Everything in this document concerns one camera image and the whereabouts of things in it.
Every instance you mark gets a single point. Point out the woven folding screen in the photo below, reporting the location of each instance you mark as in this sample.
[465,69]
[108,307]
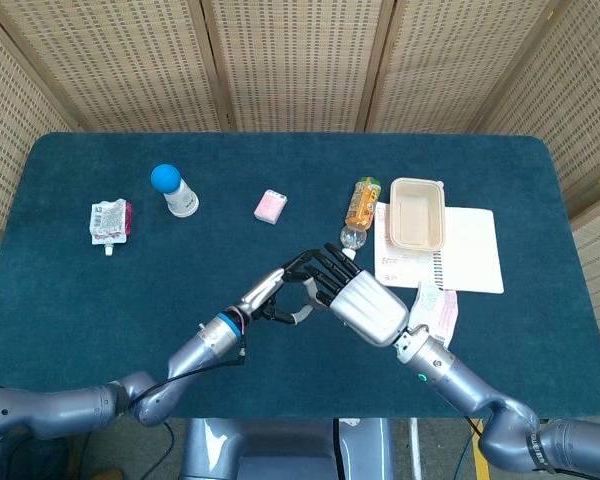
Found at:
[300,60]

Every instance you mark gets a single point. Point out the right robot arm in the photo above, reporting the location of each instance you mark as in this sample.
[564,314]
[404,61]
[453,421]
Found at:
[460,380]

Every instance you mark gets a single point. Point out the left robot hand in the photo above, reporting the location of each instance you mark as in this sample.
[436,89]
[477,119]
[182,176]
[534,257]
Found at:
[265,290]

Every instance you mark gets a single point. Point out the pink tissue pack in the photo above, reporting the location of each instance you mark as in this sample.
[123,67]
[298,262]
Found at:
[270,206]

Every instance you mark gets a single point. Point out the beige plastic food container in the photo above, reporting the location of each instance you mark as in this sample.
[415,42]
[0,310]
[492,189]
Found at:
[417,215]

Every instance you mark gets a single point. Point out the blue ball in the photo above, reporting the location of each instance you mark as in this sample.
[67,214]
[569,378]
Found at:
[165,178]

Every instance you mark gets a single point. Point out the blue table cloth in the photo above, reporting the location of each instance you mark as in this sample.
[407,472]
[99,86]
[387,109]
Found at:
[180,280]

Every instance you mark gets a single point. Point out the white paper cup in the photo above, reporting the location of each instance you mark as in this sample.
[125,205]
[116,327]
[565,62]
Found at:
[184,202]

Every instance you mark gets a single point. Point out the grey robot torso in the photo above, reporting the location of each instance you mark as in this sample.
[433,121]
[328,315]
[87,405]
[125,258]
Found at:
[280,450]

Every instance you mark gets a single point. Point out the white table leg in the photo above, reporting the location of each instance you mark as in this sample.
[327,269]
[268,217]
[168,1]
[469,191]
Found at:
[416,450]

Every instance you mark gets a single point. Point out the white pink spout pouch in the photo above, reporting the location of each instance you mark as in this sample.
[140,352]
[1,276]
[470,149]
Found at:
[109,222]

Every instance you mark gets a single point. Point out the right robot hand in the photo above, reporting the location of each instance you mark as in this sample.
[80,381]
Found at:
[367,305]

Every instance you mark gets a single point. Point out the white spiral notebook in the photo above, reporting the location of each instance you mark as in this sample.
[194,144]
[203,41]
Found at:
[472,255]

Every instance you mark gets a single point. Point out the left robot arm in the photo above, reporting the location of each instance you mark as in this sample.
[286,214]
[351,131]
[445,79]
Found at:
[80,405]

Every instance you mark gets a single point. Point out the plastic bottle orange label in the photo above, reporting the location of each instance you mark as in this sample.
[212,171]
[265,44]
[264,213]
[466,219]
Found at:
[362,210]

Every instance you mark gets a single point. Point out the white pink printed plastic bag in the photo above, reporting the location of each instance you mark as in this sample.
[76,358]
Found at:
[442,312]

